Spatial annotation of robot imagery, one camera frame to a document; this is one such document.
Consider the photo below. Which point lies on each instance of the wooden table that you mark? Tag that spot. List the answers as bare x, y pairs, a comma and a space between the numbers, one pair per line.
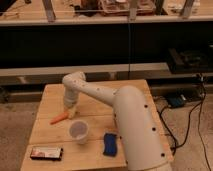
75, 157

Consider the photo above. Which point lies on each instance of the orange pepper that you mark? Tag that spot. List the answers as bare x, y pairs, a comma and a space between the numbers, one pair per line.
59, 118

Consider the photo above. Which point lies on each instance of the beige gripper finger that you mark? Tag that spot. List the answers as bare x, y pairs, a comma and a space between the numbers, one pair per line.
72, 112

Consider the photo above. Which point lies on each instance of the dark power adapter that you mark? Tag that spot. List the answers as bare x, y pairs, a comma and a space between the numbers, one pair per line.
175, 101

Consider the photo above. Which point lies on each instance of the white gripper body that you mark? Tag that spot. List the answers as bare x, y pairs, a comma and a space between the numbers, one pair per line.
70, 98

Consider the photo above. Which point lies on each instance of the long wooden shelf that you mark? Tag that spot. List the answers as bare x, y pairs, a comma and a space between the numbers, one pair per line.
96, 72

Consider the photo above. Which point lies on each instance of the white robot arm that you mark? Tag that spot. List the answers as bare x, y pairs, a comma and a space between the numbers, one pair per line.
143, 149

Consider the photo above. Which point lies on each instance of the blue sponge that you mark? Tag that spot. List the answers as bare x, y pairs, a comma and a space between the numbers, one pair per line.
110, 145

